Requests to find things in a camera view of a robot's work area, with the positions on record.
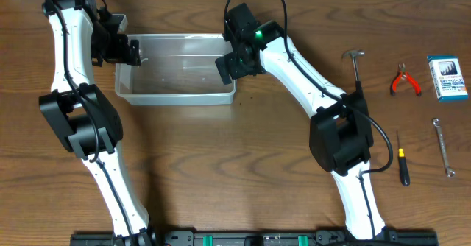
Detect clear plastic container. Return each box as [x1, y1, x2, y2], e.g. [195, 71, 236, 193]
[115, 34, 237, 106]

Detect black yellow screwdriver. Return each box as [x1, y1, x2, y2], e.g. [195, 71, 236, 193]
[396, 131, 411, 186]

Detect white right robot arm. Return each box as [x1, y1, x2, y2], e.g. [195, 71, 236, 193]
[215, 3, 385, 240]

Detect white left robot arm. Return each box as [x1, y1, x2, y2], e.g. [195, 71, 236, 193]
[38, 0, 158, 245]

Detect red-handled pliers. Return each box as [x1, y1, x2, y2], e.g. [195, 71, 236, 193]
[389, 63, 422, 96]

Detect silver combination wrench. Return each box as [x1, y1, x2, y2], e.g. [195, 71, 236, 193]
[432, 118, 456, 178]

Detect blue white screwdriver box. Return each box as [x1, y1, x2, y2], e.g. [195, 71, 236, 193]
[427, 55, 469, 102]

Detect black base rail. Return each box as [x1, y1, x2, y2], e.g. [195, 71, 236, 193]
[70, 228, 439, 246]

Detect small black-handled hammer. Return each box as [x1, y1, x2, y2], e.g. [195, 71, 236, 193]
[342, 49, 365, 94]

